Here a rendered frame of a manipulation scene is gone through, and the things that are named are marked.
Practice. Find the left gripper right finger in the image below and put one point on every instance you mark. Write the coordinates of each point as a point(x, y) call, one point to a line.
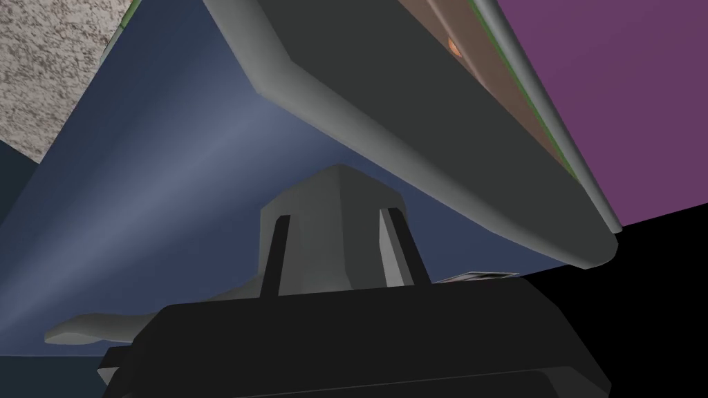
point(404, 260)

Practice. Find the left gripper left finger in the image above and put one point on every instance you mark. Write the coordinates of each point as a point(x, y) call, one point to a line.
point(274, 260)

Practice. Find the dark grey slab, pale rim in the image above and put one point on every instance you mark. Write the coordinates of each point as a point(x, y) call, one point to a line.
point(415, 110)

